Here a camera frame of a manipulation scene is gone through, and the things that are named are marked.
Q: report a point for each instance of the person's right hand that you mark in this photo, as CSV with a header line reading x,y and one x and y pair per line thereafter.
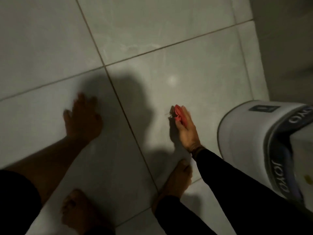
x,y
187,134

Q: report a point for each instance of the person's left hand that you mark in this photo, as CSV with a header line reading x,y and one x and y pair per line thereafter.
x,y
83,122

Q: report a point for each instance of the person's right foot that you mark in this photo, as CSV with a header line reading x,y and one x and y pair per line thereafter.
x,y
176,179

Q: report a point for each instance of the person's foot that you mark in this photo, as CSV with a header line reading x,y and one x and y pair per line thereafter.
x,y
176,179
75,210

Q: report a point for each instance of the person's left foot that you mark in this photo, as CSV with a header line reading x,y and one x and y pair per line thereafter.
x,y
75,210

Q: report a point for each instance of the person's right forearm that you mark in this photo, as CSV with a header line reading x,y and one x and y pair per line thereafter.
x,y
232,190

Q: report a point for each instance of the dark wristband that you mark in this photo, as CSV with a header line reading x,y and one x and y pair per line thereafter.
x,y
197,150

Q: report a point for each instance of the black rolled shirt sleeve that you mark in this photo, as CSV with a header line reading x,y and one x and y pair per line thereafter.
x,y
17,200

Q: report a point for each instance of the person's left forearm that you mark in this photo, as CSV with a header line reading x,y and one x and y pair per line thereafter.
x,y
49,161

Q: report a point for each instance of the person's right fingers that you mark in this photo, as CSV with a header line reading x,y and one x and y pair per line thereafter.
x,y
186,117

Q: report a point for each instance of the small red plastic object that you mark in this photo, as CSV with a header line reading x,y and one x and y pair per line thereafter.
x,y
178,114

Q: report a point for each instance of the white plastic bin dark band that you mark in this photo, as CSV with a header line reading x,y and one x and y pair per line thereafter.
x,y
247,139

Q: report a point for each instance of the person's left fingers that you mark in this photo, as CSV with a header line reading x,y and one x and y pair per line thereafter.
x,y
84,100

